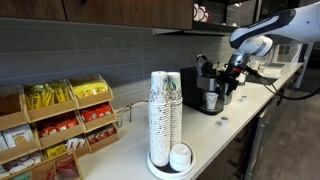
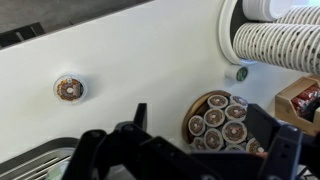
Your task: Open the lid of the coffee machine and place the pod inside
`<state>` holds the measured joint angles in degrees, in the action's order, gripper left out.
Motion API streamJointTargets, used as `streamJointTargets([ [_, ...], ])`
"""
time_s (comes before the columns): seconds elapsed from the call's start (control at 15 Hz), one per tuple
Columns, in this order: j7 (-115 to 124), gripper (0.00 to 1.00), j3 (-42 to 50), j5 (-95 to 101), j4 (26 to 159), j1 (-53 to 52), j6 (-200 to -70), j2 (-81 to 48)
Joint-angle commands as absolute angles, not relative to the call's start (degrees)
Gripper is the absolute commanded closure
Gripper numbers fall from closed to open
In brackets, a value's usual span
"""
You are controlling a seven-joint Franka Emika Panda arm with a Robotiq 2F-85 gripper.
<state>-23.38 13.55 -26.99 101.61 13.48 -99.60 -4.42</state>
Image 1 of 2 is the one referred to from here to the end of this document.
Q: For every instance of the dark counter sink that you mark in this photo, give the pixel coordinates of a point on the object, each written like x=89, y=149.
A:
x=266, y=81

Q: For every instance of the tall patterned paper cup stack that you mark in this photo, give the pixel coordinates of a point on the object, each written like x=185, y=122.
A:
x=159, y=126

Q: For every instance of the dark red tea packets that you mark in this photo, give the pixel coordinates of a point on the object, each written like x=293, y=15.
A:
x=101, y=134

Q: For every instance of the white cup lid stack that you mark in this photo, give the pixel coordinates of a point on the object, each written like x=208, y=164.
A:
x=180, y=158

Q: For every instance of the stainless steel canister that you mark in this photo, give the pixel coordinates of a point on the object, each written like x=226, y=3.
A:
x=227, y=98

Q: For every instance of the dark open mug shelf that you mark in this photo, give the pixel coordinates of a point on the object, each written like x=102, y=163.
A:
x=226, y=16

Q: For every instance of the silver coffee machine lid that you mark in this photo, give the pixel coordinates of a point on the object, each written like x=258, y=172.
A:
x=201, y=65

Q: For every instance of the yellow green tea packets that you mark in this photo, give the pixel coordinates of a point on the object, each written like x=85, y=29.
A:
x=46, y=95

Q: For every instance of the black Keurig coffee machine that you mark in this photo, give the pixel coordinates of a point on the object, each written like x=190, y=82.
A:
x=190, y=90

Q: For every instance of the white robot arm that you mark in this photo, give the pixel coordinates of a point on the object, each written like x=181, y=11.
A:
x=286, y=23

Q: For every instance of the dark wood wall cabinet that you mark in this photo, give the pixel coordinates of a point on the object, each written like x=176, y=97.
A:
x=126, y=13

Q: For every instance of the small yellow packet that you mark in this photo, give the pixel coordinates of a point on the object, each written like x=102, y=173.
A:
x=55, y=151

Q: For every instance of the wooden condiment rack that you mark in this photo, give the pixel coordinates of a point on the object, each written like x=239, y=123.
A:
x=50, y=111

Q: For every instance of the white creamer cups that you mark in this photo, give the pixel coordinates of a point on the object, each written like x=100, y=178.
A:
x=23, y=163

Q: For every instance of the white tea box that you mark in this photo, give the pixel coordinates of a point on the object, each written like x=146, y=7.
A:
x=18, y=136

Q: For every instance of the shorter patterned paper cup stack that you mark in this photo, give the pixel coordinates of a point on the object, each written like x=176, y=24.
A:
x=176, y=116

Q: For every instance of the white round cup tray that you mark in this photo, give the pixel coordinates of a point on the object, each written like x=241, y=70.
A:
x=156, y=169

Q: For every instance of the white red mug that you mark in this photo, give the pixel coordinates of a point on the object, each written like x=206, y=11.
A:
x=196, y=12
x=205, y=14

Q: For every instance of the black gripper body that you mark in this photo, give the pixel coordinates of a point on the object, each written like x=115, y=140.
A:
x=235, y=78

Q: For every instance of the yellow sweetener packets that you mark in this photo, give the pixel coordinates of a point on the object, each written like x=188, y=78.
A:
x=90, y=89

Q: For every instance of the white sugar packets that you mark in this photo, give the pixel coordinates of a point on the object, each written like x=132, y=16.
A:
x=75, y=143

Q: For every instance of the donut print coffee pod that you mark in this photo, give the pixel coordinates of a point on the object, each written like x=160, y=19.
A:
x=244, y=98
x=224, y=121

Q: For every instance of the dark wood base cabinet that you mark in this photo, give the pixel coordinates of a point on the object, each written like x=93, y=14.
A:
x=233, y=156

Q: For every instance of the brown red packets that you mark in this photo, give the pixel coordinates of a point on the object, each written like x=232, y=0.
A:
x=66, y=168

